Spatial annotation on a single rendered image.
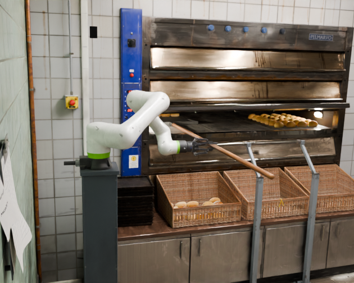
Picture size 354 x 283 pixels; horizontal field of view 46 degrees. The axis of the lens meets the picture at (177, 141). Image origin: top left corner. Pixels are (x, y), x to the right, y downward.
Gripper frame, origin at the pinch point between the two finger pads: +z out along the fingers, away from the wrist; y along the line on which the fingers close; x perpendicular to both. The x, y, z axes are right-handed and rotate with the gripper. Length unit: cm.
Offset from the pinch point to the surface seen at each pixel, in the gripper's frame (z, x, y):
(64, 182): -100, -54, 37
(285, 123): 107, -77, -2
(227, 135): 35, -53, 3
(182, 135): -5, -53, 2
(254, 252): 35, 7, 83
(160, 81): -24, -56, -42
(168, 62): -19, -52, -57
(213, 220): 5, -4, 59
